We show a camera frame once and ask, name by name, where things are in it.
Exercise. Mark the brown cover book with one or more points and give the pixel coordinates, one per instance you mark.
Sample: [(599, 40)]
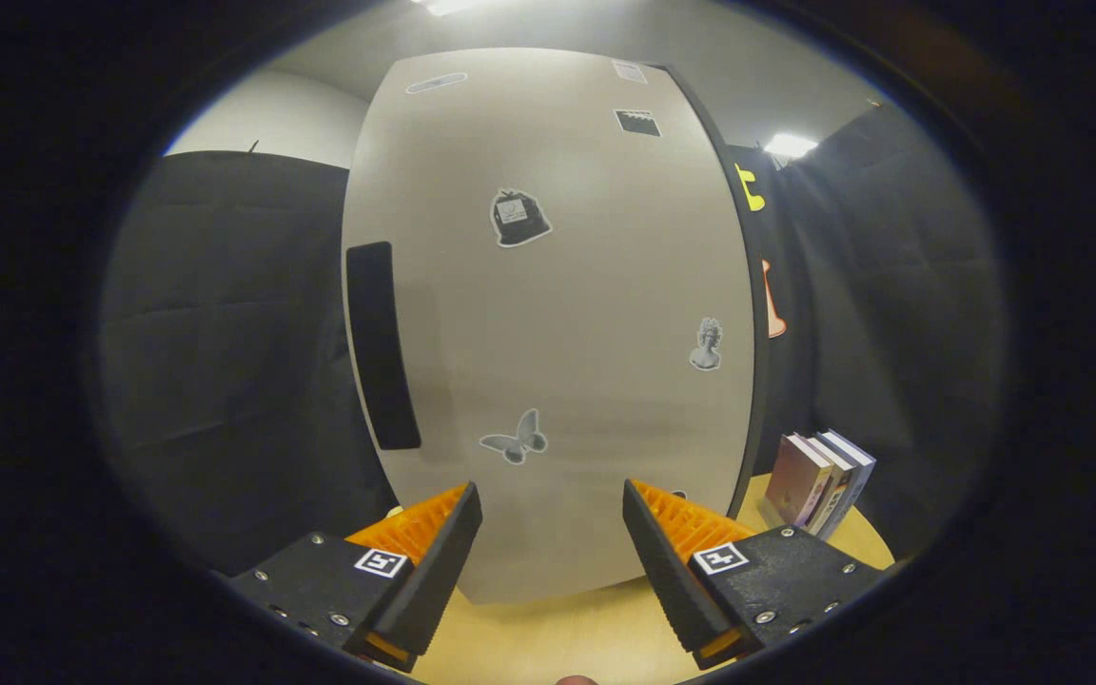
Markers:
[(795, 480)]

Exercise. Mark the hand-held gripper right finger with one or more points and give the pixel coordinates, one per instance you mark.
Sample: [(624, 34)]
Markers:
[(667, 571)]

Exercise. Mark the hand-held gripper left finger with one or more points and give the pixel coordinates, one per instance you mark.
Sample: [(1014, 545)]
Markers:
[(439, 571)]

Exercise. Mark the large ceiling light panel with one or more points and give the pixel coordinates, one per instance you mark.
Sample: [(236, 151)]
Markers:
[(448, 5)]

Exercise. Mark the beige cabinet door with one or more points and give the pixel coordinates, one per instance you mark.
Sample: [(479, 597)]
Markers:
[(586, 314)]

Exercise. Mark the white spine book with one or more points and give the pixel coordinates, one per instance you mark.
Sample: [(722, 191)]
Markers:
[(835, 490)]

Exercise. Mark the small ceiling light panel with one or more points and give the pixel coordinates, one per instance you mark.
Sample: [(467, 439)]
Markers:
[(791, 145)]

